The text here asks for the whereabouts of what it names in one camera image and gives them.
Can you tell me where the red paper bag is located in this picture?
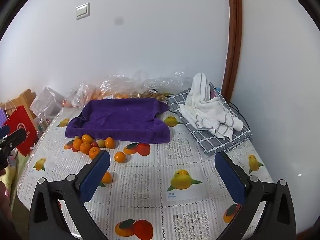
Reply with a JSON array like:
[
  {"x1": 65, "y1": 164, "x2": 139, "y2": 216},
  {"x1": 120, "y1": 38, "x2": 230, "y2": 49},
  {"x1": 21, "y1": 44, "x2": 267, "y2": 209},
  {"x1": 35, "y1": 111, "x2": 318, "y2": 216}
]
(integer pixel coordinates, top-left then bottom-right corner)
[{"x1": 2, "y1": 100, "x2": 40, "y2": 157}]

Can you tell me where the white plastic bag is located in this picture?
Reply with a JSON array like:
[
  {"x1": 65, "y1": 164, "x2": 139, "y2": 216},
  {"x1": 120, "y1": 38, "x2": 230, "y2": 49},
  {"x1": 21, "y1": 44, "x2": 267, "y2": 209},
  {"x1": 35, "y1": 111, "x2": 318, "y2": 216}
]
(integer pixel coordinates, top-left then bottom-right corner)
[{"x1": 29, "y1": 86, "x2": 66, "y2": 120}]

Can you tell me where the clear plastic bag with oranges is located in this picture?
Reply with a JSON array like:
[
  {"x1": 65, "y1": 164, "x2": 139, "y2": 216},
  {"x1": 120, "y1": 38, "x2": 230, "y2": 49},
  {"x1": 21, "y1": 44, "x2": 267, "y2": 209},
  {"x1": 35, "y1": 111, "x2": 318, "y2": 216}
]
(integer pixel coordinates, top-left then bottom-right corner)
[{"x1": 96, "y1": 74, "x2": 143, "y2": 100}]

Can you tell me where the grey checked cloth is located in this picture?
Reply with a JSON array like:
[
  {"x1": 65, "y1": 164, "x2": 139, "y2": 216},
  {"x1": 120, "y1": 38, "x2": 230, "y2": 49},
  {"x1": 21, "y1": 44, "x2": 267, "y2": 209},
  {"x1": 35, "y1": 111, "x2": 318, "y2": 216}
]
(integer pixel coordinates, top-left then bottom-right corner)
[{"x1": 167, "y1": 82, "x2": 252, "y2": 157}]

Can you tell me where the yellow cloth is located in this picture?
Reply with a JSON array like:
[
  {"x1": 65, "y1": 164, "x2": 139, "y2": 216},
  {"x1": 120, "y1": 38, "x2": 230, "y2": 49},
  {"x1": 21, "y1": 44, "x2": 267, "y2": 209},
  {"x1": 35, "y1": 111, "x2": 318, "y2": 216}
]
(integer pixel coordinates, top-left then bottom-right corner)
[{"x1": 0, "y1": 152, "x2": 28, "y2": 205}]

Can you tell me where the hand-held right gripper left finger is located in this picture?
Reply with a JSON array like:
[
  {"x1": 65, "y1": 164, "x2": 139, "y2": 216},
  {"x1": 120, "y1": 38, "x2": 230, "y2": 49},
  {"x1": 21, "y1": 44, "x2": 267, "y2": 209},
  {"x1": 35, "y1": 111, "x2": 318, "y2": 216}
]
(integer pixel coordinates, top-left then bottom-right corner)
[{"x1": 28, "y1": 150, "x2": 111, "y2": 240}]

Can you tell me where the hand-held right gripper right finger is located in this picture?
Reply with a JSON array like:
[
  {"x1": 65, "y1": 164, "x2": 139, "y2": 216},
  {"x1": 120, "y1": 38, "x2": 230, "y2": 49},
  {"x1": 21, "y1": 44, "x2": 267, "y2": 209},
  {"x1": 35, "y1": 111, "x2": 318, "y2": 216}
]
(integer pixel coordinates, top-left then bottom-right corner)
[{"x1": 214, "y1": 151, "x2": 297, "y2": 240}]

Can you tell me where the crumpled clear plastic bag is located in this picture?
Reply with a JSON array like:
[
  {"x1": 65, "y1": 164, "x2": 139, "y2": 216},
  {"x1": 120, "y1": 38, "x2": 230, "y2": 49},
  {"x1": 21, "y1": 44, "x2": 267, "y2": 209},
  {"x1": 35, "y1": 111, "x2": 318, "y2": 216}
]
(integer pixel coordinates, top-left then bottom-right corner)
[{"x1": 71, "y1": 81, "x2": 98, "y2": 108}]

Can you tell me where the purple bag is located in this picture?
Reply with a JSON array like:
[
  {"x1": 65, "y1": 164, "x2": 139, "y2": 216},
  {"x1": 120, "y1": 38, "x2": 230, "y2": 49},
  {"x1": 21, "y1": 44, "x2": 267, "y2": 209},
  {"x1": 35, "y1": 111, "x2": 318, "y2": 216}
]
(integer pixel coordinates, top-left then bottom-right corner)
[{"x1": 0, "y1": 110, "x2": 10, "y2": 127}]

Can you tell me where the white light switch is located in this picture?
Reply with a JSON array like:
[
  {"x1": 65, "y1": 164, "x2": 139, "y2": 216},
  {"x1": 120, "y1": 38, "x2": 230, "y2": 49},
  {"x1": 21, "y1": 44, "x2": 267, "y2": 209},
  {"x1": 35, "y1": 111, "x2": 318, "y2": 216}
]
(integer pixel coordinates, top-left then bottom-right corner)
[{"x1": 75, "y1": 2, "x2": 90, "y2": 20}]

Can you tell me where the brown wooden door frame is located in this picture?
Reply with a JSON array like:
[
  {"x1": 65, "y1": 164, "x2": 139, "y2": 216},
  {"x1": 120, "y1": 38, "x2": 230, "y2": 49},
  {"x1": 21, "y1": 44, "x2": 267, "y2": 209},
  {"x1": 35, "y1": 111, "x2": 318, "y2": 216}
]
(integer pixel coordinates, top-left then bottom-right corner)
[{"x1": 221, "y1": 0, "x2": 243, "y2": 98}]

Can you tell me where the clear plastic bag with longans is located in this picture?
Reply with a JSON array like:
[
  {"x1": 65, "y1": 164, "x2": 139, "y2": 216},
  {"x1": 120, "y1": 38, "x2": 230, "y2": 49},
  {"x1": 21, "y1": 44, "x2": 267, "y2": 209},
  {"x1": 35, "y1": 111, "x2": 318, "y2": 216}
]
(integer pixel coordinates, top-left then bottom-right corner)
[{"x1": 132, "y1": 70, "x2": 194, "y2": 102}]

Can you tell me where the white striped towel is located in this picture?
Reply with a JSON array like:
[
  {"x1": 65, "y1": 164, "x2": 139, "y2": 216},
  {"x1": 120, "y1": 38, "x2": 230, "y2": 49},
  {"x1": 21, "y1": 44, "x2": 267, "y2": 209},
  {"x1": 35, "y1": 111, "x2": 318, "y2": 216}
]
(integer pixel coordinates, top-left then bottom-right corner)
[{"x1": 177, "y1": 73, "x2": 243, "y2": 139}]

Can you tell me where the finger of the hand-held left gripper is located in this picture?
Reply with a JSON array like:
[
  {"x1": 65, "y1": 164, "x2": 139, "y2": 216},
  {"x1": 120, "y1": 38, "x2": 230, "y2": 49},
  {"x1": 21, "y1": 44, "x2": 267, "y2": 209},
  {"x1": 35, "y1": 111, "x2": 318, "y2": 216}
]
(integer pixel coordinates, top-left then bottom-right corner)
[
  {"x1": 0, "y1": 129, "x2": 27, "y2": 156},
  {"x1": 0, "y1": 125, "x2": 11, "y2": 140}
]

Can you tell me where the person's left forearm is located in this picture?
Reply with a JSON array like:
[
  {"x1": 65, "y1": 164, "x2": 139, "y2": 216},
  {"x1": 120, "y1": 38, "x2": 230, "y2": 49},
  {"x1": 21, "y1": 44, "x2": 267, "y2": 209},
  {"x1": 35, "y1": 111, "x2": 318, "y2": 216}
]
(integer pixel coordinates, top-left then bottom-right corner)
[{"x1": 0, "y1": 180, "x2": 13, "y2": 222}]

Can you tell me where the pile of brown longans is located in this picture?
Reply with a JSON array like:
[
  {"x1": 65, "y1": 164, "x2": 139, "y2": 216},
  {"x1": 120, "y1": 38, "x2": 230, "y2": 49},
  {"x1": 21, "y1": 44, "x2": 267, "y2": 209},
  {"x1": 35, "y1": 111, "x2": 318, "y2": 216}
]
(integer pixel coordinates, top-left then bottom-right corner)
[{"x1": 139, "y1": 92, "x2": 173, "y2": 102}]

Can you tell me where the purple towel covered tray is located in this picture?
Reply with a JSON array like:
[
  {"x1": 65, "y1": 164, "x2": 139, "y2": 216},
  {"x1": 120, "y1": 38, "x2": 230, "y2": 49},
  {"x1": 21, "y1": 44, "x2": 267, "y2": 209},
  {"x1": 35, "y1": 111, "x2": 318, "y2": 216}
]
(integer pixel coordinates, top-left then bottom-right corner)
[{"x1": 65, "y1": 98, "x2": 171, "y2": 144}]

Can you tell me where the black cable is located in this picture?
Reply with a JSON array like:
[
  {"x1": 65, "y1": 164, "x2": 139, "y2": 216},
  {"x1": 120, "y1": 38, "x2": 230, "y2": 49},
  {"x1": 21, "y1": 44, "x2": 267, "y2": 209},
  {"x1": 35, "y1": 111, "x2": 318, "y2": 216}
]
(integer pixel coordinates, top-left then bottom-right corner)
[{"x1": 229, "y1": 101, "x2": 252, "y2": 133}]

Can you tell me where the wooden chair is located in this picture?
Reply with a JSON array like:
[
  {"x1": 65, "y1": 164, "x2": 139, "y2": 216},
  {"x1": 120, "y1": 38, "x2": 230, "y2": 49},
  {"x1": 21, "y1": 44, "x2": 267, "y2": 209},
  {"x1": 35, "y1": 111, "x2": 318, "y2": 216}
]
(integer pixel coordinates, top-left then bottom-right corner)
[{"x1": 0, "y1": 89, "x2": 38, "y2": 120}]

